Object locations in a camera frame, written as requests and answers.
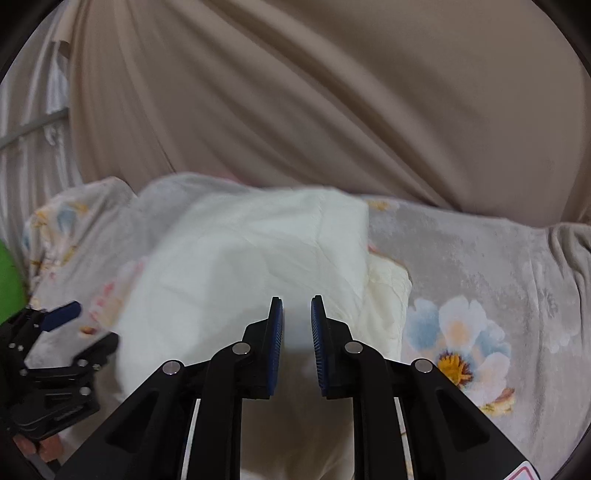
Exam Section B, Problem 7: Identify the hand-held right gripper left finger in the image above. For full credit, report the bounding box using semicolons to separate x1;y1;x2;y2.
55;296;284;480

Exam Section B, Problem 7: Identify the sheer white curtain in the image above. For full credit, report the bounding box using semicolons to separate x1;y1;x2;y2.
0;11;86;291

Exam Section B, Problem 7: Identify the person's left hand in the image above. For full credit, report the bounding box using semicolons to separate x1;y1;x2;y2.
13;434;63;463

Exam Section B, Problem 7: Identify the cream quilted jacket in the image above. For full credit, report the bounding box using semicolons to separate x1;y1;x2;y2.
113;187;414;480

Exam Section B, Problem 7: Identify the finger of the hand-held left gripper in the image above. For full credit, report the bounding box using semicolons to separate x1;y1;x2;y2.
69;332;120;371
39;301;83;332

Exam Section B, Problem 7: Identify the green cloth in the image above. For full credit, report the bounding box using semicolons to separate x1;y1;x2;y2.
0;239;29;324

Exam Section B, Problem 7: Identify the beige curtain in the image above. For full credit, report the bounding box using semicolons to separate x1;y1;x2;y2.
68;0;591;220

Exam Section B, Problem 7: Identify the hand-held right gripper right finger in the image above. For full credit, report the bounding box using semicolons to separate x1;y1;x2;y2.
310;295;548;480

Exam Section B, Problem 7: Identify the floral plush blanket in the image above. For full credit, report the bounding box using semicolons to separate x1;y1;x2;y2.
21;173;591;480

